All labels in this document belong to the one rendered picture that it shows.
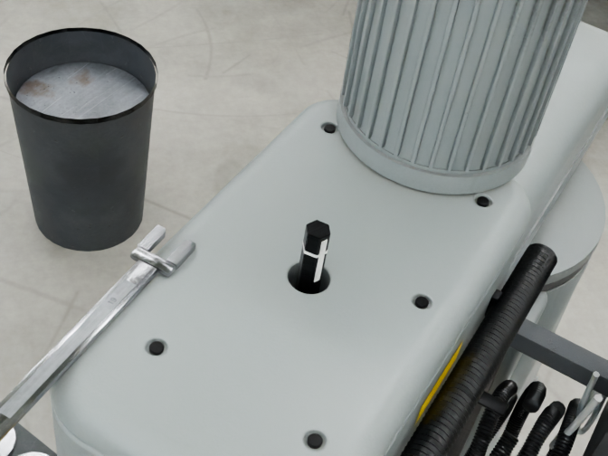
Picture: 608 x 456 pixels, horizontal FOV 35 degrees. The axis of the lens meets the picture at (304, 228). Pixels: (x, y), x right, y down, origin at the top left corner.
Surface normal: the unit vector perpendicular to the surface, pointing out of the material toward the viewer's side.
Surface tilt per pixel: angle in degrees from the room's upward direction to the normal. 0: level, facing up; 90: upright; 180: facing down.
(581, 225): 0
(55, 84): 0
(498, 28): 90
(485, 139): 90
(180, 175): 0
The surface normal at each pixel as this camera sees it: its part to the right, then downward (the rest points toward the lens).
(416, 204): 0.12, -0.69
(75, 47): 0.25, 0.67
